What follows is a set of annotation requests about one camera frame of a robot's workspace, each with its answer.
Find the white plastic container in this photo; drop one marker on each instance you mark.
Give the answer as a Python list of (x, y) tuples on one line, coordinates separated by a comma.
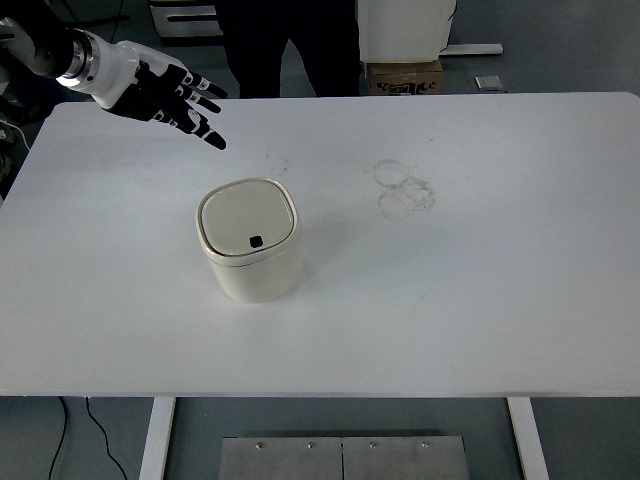
[(405, 30)]

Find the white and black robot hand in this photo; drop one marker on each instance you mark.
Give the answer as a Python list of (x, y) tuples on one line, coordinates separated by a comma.
[(115, 70)]

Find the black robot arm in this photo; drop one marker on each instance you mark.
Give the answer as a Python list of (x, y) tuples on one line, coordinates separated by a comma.
[(50, 47)]

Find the grey metal plate with screws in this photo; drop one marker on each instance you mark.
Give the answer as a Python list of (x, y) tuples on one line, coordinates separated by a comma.
[(280, 462), (405, 462)]

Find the silver slotted metal base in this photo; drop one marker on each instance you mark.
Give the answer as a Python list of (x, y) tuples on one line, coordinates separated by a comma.
[(162, 22)]

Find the person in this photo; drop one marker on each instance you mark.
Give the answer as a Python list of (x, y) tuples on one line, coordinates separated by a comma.
[(260, 45)]

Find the brown cardboard box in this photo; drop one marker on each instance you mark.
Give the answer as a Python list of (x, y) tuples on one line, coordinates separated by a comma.
[(405, 80)]

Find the cream trash bin with lid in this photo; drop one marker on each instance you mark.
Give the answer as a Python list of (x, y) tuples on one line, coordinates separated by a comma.
[(255, 280)]

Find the white table leg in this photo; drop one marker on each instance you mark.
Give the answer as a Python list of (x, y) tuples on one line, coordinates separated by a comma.
[(527, 440), (157, 440)]

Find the grey floor socket plate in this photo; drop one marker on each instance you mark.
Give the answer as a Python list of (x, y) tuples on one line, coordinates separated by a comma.
[(488, 82)]

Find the white table foot bar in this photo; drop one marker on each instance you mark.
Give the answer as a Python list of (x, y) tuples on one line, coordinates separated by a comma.
[(475, 49)]

